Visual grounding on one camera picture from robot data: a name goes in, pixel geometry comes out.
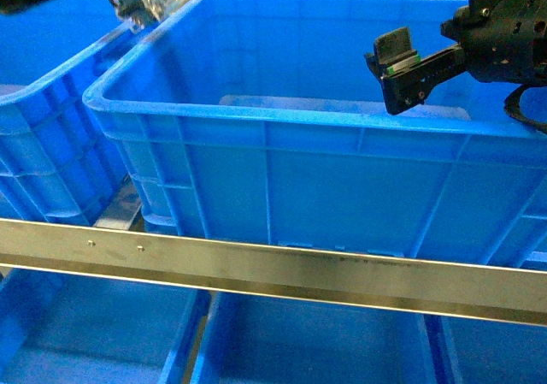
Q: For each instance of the blue crate upper right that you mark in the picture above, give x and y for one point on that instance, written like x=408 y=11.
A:
x=258 y=121

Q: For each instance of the blue crate lower right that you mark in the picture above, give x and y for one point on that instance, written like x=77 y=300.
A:
x=473 y=351

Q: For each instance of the blue crate lower middle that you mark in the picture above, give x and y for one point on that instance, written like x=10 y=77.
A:
x=252 y=339

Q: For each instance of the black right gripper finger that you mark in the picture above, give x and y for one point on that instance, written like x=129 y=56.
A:
x=392 y=52

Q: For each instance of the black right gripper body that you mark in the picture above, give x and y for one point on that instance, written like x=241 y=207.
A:
x=494 y=41

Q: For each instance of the blue crate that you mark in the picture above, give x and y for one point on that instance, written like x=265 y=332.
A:
x=56 y=164
x=473 y=351
x=258 y=121
x=252 y=339
x=59 y=328

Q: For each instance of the blue crate upper left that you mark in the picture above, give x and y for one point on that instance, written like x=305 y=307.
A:
x=56 y=164

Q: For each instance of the blue crate lower left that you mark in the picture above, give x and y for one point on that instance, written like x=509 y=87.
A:
x=59 y=328

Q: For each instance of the steel shelf rack frame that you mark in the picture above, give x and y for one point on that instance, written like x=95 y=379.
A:
x=112 y=250

